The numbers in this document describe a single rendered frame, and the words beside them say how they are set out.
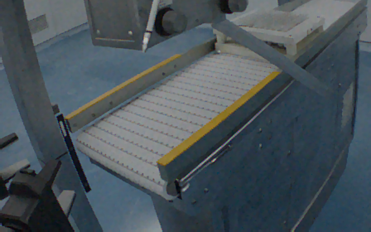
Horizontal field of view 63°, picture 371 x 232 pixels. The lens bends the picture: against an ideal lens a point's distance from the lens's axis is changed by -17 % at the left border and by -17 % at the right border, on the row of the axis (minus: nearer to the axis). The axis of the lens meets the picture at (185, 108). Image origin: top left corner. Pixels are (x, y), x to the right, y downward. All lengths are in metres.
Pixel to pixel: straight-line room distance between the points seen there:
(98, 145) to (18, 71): 0.21
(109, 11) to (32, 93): 0.30
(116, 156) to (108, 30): 0.26
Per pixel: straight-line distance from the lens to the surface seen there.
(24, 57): 0.65
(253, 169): 0.84
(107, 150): 0.64
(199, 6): 0.45
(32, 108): 0.67
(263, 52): 0.60
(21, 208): 0.38
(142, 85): 0.80
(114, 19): 0.41
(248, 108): 0.64
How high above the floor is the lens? 1.27
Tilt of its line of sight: 28 degrees down
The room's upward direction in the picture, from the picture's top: 10 degrees counter-clockwise
